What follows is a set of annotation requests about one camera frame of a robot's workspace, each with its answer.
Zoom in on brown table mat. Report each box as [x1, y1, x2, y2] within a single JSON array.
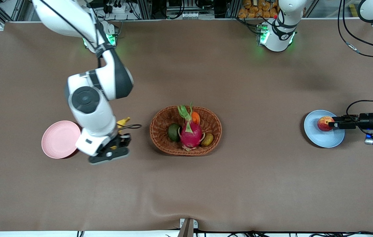
[[0, 18, 373, 232]]

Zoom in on dark green avocado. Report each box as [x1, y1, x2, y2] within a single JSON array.
[[168, 123, 181, 142]]

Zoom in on blue round plate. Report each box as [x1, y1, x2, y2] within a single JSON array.
[[304, 110, 345, 148]]

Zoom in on bag of orange bread rolls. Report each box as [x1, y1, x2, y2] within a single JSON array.
[[238, 0, 279, 19]]

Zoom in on yellow banana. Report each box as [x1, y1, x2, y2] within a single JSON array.
[[110, 117, 131, 150]]

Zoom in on pink round plate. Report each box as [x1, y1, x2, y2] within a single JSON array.
[[41, 120, 82, 159]]

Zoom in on white power strip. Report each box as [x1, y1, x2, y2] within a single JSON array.
[[106, 3, 131, 14]]

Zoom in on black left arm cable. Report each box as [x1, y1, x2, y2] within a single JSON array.
[[337, 0, 373, 116]]

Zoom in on red apple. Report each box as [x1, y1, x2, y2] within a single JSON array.
[[317, 116, 335, 132]]

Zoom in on brown green kiwi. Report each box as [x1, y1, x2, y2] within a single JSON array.
[[200, 133, 214, 147]]

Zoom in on pink dragon fruit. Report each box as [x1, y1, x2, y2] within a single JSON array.
[[177, 102, 205, 152]]

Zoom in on black electronics box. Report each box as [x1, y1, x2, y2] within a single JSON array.
[[166, 0, 216, 19]]

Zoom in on metal table bracket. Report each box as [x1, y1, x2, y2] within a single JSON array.
[[179, 218, 199, 237]]

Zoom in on brown wicker basket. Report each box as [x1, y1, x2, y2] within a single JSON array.
[[149, 105, 222, 156]]

